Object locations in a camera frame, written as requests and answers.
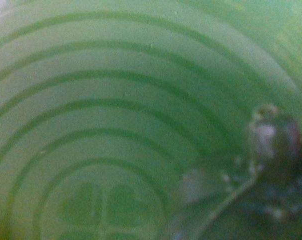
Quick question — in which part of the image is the green toy pepper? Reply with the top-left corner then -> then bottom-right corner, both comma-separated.
165,104 -> 302,240

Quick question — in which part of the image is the green plastic plate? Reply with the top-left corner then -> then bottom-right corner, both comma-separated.
0,0 -> 302,240

